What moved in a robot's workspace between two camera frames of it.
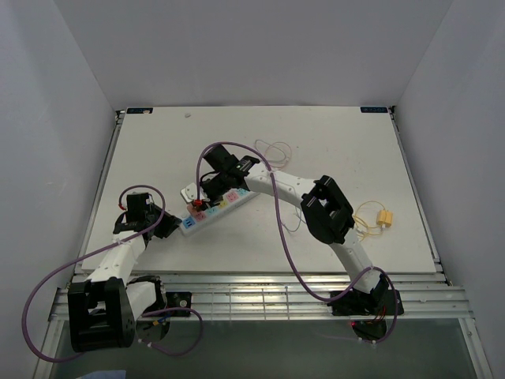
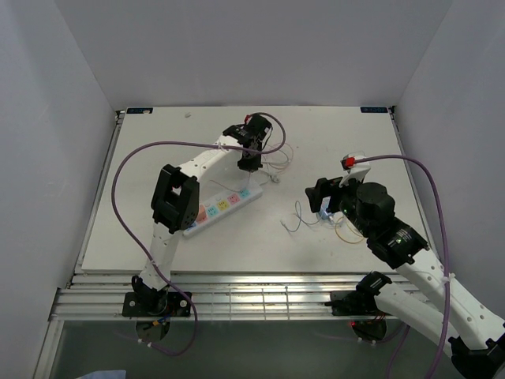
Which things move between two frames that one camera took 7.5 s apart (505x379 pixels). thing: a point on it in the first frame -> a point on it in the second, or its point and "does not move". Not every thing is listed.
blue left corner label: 139,110 does not move
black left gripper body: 164,227 -> 250,163
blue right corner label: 374,110 does not move
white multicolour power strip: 202,219 does not move
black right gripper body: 215,188 -> 342,199
